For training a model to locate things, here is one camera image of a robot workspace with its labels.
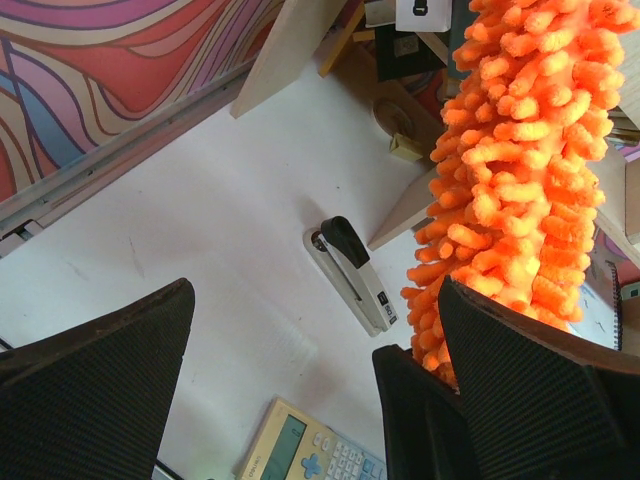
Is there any white black stapler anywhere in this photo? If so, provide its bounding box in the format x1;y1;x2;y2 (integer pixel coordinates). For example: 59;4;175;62
303;216;398;337

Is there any wooden bookshelf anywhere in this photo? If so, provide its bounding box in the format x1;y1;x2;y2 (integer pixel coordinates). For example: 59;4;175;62
231;1;639;263

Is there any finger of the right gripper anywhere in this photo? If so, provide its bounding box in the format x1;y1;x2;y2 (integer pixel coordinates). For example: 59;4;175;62
372;345;480;480

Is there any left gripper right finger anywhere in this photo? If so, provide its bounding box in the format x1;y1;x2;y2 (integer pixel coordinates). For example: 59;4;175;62
438;278;639;479

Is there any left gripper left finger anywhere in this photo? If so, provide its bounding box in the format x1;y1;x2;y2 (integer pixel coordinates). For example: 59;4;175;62
1;278;195;479

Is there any yellow blue calculator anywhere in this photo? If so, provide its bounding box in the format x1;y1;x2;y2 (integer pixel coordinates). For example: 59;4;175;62
235;396;388;480

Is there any spiral notebook under shelf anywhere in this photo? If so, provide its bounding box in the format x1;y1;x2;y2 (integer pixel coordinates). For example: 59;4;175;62
570;231;639;351

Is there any orange chenille duster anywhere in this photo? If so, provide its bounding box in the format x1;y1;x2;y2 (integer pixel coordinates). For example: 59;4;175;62
402;0;639;386

